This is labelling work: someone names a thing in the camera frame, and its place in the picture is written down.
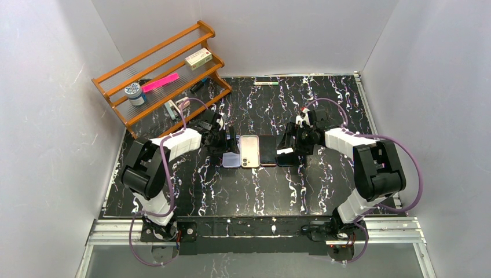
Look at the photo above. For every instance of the clear beige phone case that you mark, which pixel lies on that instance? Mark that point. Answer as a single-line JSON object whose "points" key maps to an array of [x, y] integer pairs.
{"points": [[249, 151]]}

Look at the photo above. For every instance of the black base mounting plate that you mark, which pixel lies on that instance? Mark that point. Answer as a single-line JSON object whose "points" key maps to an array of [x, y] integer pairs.
{"points": [[315, 235]]}

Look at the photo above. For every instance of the neon pink flat strip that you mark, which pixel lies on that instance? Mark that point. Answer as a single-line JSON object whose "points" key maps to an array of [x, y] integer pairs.
{"points": [[149, 86]]}

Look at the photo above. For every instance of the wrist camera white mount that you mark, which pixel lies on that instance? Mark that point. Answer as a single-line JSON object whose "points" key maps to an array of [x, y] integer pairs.
{"points": [[302, 120], [219, 122]]}

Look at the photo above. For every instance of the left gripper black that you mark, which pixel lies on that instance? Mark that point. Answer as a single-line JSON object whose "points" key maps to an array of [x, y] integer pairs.
{"points": [[225, 139]]}

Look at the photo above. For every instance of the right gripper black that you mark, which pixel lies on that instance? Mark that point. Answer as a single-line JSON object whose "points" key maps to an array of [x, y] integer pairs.
{"points": [[289, 139]]}

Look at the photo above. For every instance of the white box with red label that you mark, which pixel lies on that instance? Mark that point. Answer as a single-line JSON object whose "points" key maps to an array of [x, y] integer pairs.
{"points": [[198, 58]]}

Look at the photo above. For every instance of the white green pen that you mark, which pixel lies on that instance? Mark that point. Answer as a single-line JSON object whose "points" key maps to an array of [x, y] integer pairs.
{"points": [[265, 83]]}

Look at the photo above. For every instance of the pink mini stapler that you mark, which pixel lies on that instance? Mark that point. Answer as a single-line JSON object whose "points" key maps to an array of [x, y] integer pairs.
{"points": [[183, 103]]}

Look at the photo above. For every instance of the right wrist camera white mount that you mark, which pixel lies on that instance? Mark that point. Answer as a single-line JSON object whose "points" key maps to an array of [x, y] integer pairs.
{"points": [[302, 120]]}

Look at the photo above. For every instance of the black marker with blue cap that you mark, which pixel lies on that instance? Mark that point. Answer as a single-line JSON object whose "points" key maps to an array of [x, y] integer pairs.
{"points": [[197, 86]]}

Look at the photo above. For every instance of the aluminium rail frame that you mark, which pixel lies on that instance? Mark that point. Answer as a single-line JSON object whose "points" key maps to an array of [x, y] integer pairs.
{"points": [[395, 246]]}

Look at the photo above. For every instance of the lavender silicone phone case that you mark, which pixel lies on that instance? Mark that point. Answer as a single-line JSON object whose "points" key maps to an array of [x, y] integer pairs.
{"points": [[230, 159]]}

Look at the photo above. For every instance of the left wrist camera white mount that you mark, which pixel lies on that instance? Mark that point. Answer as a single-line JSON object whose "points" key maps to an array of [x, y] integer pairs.
{"points": [[219, 122]]}

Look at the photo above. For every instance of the orange wooden shelf rack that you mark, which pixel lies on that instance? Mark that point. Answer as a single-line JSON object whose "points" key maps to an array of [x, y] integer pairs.
{"points": [[151, 119]]}

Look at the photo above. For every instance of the white jar patterned lid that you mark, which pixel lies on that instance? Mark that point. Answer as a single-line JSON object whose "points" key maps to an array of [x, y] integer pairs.
{"points": [[135, 94]]}

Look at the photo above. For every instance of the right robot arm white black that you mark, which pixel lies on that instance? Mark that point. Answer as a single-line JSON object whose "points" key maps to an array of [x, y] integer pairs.
{"points": [[378, 173]]}

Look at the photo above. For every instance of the phone with pink edge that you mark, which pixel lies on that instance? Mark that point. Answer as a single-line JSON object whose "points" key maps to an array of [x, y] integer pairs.
{"points": [[267, 150]]}

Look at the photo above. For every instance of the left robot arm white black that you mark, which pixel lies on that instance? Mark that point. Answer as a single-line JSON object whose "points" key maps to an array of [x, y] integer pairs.
{"points": [[146, 169]]}

